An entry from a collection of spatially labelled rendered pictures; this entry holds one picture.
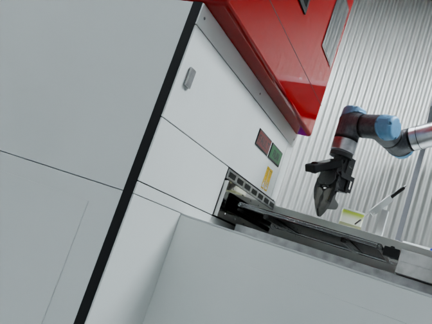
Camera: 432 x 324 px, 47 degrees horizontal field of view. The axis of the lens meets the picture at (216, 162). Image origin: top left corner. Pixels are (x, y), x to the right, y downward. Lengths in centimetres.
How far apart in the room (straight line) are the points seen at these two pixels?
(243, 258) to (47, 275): 38
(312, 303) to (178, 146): 40
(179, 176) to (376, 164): 286
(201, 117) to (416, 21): 330
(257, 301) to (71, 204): 41
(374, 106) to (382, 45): 51
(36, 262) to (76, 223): 11
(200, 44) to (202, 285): 49
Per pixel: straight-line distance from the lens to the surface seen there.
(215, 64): 109
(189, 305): 106
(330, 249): 161
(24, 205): 107
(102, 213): 95
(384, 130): 152
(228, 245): 104
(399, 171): 378
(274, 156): 155
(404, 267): 121
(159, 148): 96
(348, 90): 402
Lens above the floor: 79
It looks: 9 degrees up
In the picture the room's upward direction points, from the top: 19 degrees clockwise
